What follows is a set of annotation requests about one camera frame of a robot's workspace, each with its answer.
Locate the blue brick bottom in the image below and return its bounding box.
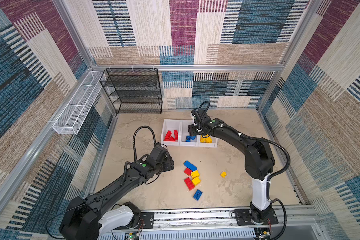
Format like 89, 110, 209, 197
193, 190, 203, 201

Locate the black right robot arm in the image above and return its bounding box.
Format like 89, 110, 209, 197
188, 101, 291, 224

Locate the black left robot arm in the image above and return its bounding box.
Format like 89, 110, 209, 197
59, 138, 174, 240

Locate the white three-compartment bin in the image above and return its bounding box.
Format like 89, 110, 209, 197
161, 119, 219, 148

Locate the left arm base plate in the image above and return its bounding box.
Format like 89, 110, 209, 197
128, 212, 155, 230

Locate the black wire shelf rack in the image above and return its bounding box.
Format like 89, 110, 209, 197
100, 68, 163, 114

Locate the aluminium front rail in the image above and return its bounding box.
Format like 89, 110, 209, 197
65, 205, 319, 232

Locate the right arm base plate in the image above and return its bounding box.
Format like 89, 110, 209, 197
232, 207, 279, 226

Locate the white wire mesh basket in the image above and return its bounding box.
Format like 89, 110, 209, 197
53, 72, 103, 135

